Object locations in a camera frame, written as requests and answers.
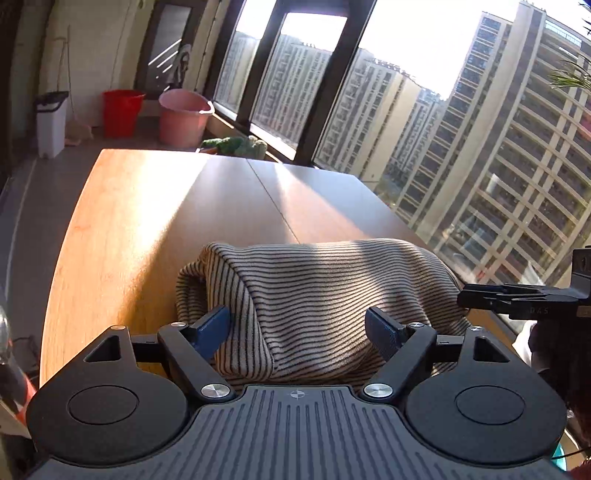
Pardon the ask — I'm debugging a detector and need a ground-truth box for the beige striped knit sweater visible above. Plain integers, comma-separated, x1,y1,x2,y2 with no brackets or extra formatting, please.
175,238,470,388

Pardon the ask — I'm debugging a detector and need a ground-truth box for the right hand dark glove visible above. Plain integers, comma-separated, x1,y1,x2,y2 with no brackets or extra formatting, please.
528,318,590,445

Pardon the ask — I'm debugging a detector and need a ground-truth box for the green plush toy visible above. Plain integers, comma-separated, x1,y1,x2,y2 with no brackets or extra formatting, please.
197,136,267,160

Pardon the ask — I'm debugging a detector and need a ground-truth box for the pink plastic basin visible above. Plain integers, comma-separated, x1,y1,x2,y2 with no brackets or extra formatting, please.
158,89,214,150

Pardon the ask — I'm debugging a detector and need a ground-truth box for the red plastic bucket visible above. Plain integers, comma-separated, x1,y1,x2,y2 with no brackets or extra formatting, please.
102,89,145,138

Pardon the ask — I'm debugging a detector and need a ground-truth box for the white trash bin black lid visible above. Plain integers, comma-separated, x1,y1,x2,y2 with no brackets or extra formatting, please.
35,91,69,159

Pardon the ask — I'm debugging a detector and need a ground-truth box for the grey hanging rag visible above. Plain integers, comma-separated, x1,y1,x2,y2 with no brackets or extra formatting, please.
169,44,191,89

